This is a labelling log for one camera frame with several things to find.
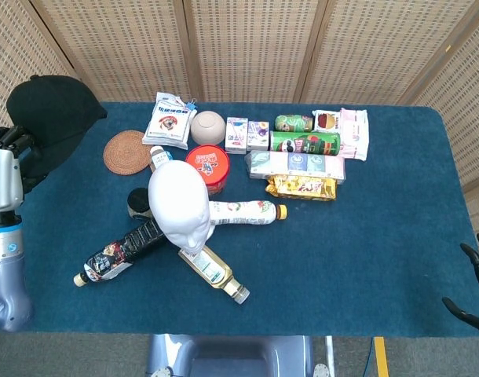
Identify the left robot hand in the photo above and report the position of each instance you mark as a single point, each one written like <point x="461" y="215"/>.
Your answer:
<point x="2" y="176"/>

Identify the black baseball cap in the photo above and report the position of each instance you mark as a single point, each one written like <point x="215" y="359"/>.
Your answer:
<point x="55" y="110"/>

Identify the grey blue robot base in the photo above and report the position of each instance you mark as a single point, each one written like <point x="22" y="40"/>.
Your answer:
<point x="231" y="355"/>

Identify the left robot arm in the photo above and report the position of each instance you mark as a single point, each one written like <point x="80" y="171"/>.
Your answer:
<point x="4" y="275"/>

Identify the brown woven round coaster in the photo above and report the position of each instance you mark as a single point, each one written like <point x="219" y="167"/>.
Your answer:
<point x="125" y="151"/>

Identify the white mannequin head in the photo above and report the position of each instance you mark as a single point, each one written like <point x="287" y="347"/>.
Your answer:
<point x="178" y="200"/>

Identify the blue tablecloth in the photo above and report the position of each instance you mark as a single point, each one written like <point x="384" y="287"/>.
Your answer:
<point x="361" y="255"/>

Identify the glass jar with black lid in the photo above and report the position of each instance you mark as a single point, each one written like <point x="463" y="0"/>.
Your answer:
<point x="139" y="202"/>

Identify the dark drink bottle colourful label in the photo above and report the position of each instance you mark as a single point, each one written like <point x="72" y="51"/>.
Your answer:
<point x="121" y="251"/>

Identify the small bottle with white label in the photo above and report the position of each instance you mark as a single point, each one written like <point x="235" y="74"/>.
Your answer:
<point x="160" y="156"/>

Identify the white snack bag with clip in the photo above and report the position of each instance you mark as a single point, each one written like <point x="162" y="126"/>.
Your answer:
<point x="167" y="123"/>

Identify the white pink wipes pack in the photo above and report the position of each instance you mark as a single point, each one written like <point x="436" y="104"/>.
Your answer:
<point x="355" y="133"/>

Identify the yellow gold cracker package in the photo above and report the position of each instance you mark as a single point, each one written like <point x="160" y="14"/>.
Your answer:
<point x="302" y="187"/>

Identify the red orange round tub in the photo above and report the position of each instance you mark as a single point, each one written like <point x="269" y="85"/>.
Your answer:
<point x="208" y="165"/>

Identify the multipack of tissue packets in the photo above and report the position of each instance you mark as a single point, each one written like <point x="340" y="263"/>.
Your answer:
<point x="298" y="165"/>

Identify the wooden bowl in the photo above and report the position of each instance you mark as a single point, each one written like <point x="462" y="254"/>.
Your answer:
<point x="208" y="127"/>

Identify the white box with red picture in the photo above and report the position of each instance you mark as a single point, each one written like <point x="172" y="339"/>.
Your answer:
<point x="327" y="121"/>

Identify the green Pringles can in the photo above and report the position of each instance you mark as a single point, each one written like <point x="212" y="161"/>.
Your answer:
<point x="306" y="143"/>

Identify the clear bottle of yellow liquid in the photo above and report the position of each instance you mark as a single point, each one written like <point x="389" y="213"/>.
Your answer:
<point x="212" y="269"/>

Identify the white milk carton blue print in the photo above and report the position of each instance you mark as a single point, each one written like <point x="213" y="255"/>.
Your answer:
<point x="236" y="135"/>

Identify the small light green can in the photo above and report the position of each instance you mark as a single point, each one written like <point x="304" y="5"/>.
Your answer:
<point x="292" y="122"/>

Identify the white bottle with yellow cap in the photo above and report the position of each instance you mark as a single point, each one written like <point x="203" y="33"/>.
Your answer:
<point x="243" y="212"/>

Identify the white milk carton purple print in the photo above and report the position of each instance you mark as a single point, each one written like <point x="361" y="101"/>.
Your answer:
<point x="258" y="135"/>

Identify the woven rattan folding screen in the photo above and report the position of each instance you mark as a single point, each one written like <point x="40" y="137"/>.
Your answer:
<point x="243" y="47"/>

